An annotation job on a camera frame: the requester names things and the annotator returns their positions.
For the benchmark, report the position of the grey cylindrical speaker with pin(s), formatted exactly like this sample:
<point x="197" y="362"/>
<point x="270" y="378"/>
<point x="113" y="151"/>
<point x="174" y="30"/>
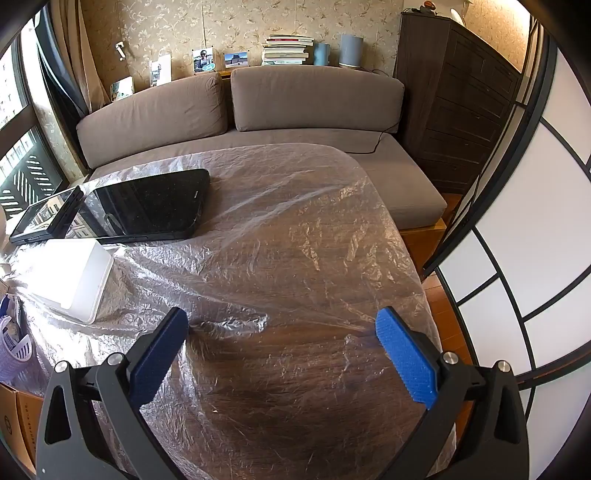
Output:
<point x="351" y="50"/>

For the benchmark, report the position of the photo frame with standing figure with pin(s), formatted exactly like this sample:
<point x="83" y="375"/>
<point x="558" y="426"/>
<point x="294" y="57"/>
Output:
<point x="159" y="71"/>

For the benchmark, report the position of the stack of books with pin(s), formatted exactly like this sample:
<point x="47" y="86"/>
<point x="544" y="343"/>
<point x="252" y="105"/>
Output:
<point x="286" y="50"/>

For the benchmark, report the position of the white plastic box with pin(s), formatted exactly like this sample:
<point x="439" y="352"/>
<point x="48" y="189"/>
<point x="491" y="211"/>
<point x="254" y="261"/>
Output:
<point x="74" y="272"/>

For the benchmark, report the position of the photo frame with face portrait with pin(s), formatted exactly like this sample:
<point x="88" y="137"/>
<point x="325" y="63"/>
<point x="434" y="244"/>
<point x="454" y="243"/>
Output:
<point x="203" y="60"/>

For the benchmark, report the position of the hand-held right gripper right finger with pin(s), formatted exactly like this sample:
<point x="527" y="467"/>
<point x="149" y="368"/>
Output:
<point x="406" y="360"/>

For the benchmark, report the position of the purple plastic basket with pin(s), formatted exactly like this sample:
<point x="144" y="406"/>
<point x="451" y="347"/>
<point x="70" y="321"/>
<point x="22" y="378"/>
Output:
<point x="19" y="353"/>

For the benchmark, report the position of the photo frame with building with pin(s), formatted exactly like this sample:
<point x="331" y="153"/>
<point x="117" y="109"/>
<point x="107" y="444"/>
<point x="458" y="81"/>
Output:
<point x="236" y="60"/>

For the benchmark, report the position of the dark wooden cabinet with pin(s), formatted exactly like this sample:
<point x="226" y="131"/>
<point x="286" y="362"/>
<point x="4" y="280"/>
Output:
<point x="457" y="92"/>

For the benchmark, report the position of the small ornament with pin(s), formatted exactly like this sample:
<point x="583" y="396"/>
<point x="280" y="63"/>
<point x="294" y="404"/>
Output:
<point x="424" y="7"/>

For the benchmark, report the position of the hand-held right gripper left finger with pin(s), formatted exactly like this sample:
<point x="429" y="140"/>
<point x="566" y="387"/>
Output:
<point x="157" y="355"/>

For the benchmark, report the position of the blue-grey cylinder cup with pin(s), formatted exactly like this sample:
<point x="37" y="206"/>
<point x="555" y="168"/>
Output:
<point x="322" y="54"/>

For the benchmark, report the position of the beige curtain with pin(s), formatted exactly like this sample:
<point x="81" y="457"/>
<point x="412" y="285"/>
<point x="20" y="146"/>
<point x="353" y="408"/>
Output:
<point x="92" y="55"/>

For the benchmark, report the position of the window with dark frame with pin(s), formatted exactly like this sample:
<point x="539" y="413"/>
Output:
<point x="14" y="92"/>

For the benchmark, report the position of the cardboard box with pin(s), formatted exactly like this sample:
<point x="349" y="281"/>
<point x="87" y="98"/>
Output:
<point x="18" y="415"/>

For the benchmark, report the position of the metal wall hook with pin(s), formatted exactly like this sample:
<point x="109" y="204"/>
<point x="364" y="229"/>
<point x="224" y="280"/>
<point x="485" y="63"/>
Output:
<point x="120" y="50"/>

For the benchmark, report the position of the sliding door with white panels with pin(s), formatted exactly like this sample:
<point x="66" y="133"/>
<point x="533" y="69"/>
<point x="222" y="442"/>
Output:
<point x="531" y="230"/>

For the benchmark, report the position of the balcony lattice railing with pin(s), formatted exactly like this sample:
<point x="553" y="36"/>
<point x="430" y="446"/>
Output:
<point x="27" y="180"/>

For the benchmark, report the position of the photo frame with child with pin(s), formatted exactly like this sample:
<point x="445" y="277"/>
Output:
<point x="122" y="90"/>

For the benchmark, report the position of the dark curtain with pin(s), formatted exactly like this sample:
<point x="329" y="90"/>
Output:
<point x="64" y="78"/>

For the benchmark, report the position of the grey-brown sofa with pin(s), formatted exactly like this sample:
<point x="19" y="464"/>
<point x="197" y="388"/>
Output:
<point x="406" y="184"/>

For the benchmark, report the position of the dark tablet in case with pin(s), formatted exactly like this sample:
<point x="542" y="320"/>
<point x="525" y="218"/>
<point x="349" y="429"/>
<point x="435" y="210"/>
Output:
<point x="147" y="203"/>
<point x="41" y="217"/>

